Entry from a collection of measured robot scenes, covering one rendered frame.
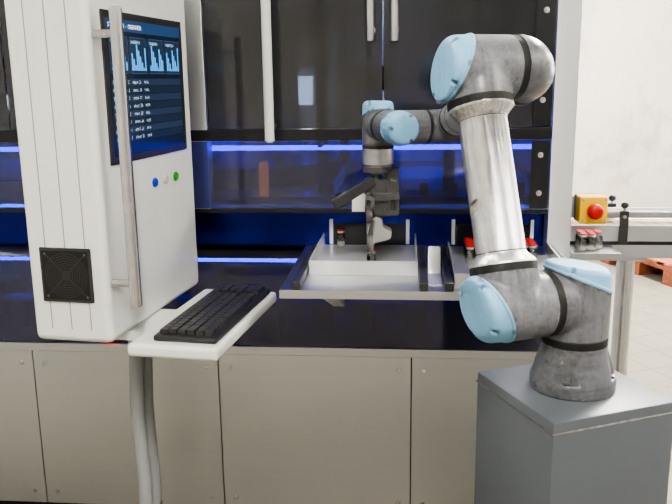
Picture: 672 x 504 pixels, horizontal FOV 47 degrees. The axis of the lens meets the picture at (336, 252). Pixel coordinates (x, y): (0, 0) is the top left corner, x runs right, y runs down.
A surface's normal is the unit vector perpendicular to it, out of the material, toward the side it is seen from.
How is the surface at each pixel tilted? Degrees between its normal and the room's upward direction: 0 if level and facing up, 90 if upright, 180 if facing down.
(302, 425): 90
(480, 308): 97
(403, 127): 90
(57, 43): 90
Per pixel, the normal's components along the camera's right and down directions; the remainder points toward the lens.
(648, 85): 0.33, 0.20
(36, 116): -0.20, 0.22
